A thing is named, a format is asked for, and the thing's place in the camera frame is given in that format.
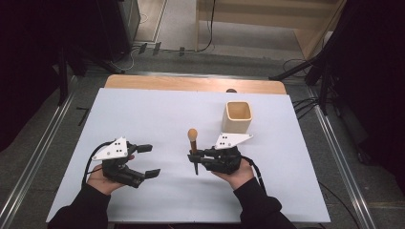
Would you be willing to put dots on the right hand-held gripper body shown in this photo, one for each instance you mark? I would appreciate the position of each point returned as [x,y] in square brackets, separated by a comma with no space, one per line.
[223,160]

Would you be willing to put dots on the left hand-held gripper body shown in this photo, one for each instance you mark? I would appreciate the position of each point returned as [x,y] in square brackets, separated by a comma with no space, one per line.
[111,151]

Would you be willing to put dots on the person's left hand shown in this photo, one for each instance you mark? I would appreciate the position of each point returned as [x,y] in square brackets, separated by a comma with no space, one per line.
[98,181]

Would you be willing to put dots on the black cabinet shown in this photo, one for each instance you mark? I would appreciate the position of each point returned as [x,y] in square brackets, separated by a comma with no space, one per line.
[117,25]

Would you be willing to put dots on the black stand leg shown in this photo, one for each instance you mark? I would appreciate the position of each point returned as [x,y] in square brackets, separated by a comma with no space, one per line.
[63,76]

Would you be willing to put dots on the metal floor rail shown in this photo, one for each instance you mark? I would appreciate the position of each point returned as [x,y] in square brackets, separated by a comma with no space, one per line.
[340,159]
[38,146]

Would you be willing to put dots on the white table mat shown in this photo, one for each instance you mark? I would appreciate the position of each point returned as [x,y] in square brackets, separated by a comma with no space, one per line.
[159,111]

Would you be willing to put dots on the cream square ceramic cup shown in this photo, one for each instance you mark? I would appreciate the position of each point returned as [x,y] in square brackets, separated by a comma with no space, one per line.
[235,125]

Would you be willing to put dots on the person's right hand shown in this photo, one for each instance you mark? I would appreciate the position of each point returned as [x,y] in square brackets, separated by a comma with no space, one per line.
[238,178]

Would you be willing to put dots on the black tripod stand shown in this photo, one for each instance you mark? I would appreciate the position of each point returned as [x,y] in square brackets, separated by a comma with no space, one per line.
[318,66]

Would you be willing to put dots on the dark curtain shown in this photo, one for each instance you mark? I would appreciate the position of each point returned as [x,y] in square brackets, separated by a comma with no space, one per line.
[31,63]
[372,79]

